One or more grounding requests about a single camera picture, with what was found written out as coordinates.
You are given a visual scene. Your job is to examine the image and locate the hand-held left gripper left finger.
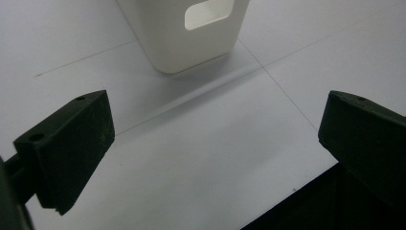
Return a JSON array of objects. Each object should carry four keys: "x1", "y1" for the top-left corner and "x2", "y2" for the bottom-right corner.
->
[{"x1": 12, "y1": 89, "x2": 116, "y2": 216}]

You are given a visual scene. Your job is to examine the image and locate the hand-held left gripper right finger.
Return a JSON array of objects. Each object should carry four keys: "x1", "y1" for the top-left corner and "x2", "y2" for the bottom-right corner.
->
[{"x1": 318, "y1": 90, "x2": 406, "y2": 213}]

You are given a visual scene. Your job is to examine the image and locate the white plastic storage box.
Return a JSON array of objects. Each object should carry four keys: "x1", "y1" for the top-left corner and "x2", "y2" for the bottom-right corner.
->
[{"x1": 116, "y1": 0, "x2": 251, "y2": 75}]

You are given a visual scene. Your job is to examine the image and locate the white table cover sheet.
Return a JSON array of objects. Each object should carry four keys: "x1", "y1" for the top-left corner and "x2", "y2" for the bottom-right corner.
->
[{"x1": 0, "y1": 0, "x2": 406, "y2": 230}]

